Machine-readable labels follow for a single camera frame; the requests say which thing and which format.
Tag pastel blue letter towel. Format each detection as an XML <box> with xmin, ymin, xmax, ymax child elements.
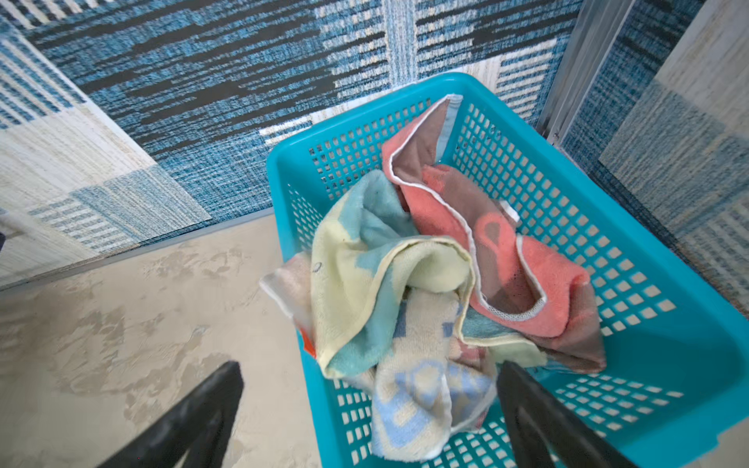
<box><xmin>261</xmin><ymin>253</ymin><xmax>495</xmax><ymax>461</ymax></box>

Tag pink red towel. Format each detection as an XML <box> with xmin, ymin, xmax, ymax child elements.
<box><xmin>382</xmin><ymin>95</ymin><xmax>607</xmax><ymax>374</ymax></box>

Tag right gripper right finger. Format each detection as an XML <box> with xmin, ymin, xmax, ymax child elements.
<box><xmin>497</xmin><ymin>362</ymin><xmax>634</xmax><ymax>467</ymax></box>

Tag teal plastic basket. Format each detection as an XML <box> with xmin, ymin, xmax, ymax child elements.
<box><xmin>267</xmin><ymin>73</ymin><xmax>748</xmax><ymax>467</ymax></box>

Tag yellow green towel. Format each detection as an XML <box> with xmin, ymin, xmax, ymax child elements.
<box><xmin>310</xmin><ymin>170</ymin><xmax>518</xmax><ymax>378</ymax></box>

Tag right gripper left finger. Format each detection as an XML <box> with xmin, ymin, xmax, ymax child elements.
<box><xmin>101</xmin><ymin>361</ymin><xmax>244</xmax><ymax>467</ymax></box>

